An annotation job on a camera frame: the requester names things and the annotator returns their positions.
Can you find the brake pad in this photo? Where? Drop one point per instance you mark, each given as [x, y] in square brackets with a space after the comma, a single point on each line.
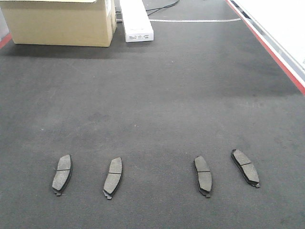
[113, 177]
[63, 175]
[246, 167]
[204, 176]

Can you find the black conveyor belt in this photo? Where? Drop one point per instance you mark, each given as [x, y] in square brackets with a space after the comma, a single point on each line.
[158, 139]

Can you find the white cardboard box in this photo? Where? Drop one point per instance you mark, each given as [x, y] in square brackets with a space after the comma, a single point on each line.
[136, 24]

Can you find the brown cardboard box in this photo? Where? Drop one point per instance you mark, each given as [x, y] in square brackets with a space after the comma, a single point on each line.
[60, 22]

